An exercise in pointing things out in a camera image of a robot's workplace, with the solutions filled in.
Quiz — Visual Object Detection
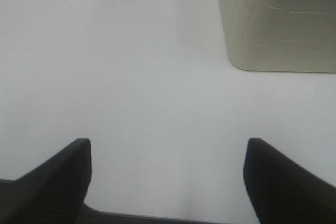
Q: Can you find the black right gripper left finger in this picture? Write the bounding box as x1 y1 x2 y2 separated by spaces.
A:
1 138 92 223

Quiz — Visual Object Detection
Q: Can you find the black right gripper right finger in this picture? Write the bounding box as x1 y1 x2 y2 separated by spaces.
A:
243 138 335 223

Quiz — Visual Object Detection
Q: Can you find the beige storage box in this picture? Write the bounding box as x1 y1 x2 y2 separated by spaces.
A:
218 0 335 73

